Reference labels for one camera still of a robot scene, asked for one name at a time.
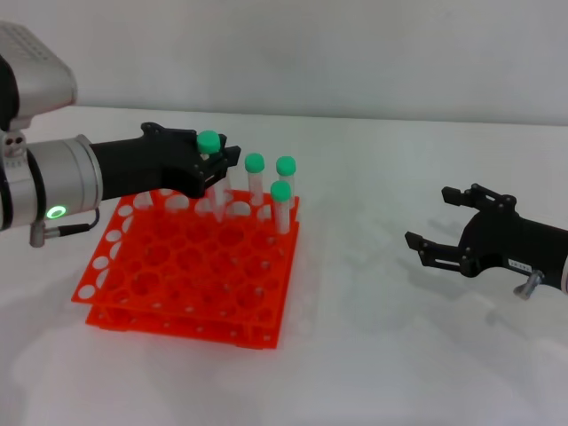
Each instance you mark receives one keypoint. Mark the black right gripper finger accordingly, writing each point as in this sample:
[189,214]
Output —
[439,255]
[488,199]

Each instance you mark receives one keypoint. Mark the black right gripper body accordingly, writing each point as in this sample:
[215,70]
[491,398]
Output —
[510,244]

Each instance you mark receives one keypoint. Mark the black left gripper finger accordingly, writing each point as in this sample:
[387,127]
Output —
[231,156]
[215,171]

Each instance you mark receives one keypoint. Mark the clear test tube green cap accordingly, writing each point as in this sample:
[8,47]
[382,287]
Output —
[208,142]
[286,165]
[254,163]
[280,191]

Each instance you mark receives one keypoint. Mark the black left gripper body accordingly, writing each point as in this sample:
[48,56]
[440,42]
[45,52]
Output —
[151,164]

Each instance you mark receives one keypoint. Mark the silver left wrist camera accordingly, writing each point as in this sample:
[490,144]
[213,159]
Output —
[40,80]

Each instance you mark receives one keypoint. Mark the orange plastic test tube rack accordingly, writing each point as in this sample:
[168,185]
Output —
[286,266]

